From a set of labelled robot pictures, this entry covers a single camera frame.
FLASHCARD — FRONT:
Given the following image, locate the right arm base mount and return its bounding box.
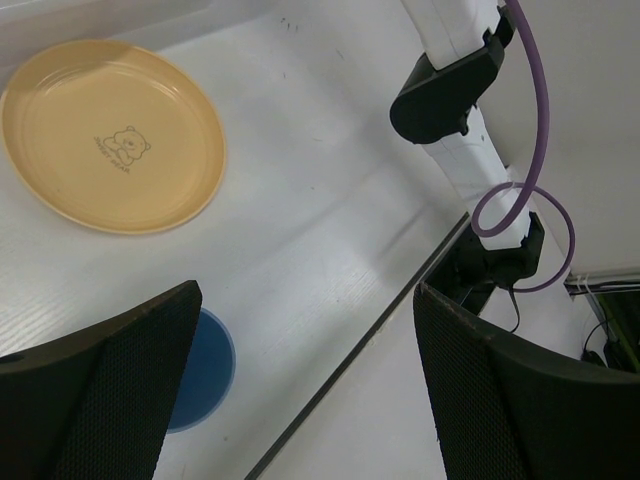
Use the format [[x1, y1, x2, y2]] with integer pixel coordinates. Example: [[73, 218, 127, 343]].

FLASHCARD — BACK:
[[421, 223, 526, 333]]

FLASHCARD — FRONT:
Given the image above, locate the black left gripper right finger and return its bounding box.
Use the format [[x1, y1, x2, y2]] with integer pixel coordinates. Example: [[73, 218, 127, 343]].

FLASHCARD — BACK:
[[413, 283, 639, 479]]

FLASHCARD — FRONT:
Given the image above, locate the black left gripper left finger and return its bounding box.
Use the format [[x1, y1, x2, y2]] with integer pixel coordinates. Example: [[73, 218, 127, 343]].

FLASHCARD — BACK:
[[1, 280, 202, 479]]

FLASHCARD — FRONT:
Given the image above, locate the yellow plastic plate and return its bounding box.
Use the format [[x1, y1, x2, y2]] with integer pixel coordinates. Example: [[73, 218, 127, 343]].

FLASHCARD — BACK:
[[1, 39, 227, 235]]

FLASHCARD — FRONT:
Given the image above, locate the white plastic bin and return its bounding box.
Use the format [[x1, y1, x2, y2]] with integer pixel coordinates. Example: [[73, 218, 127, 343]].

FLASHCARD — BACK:
[[1, 0, 276, 69]]

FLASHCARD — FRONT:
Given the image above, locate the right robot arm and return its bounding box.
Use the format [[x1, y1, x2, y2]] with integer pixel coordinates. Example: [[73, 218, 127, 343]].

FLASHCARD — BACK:
[[390, 1, 544, 291]]

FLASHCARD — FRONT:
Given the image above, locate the blue plastic cup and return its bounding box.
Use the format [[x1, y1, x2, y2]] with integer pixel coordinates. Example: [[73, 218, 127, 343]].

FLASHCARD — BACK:
[[167, 308, 236, 433]]

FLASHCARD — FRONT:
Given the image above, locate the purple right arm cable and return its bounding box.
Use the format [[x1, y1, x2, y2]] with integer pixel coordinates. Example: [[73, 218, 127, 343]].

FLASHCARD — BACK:
[[471, 0, 576, 294]]

